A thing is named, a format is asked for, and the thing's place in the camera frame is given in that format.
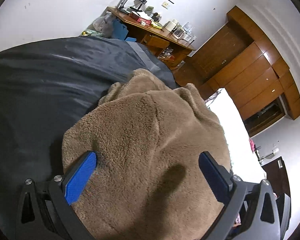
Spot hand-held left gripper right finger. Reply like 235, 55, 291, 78
199, 151, 287, 240

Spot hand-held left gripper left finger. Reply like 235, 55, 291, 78
15, 150, 98, 240

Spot brown fleece garment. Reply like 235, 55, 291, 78
61, 69, 232, 240

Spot dark wooden cabinet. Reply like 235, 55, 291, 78
261, 156, 292, 200

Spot wooden wardrobe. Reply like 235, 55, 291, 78
174, 5, 300, 138

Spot glass kettle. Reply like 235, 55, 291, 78
172, 26, 187, 40

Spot blue box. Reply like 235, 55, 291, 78
112, 19, 138, 43

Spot clear plastic bag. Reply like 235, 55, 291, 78
92, 12, 114, 37

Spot wooden desk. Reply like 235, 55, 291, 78
107, 6, 197, 71

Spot white jug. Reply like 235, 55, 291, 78
164, 19, 178, 32

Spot red box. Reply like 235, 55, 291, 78
129, 11, 153, 26

